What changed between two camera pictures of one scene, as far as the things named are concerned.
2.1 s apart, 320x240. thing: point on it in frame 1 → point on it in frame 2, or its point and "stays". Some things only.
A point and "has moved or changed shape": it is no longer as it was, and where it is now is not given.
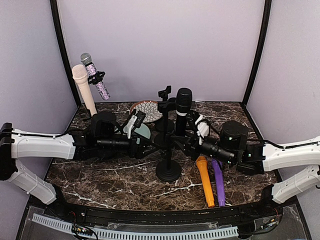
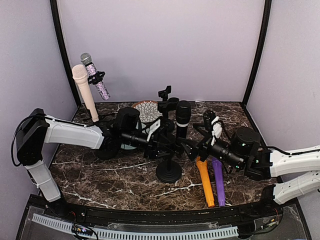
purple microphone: x=218 y=171 stays
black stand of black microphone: x=168 y=170 stays
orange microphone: x=202 y=164 stays
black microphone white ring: x=183 y=104 has moved or changed shape
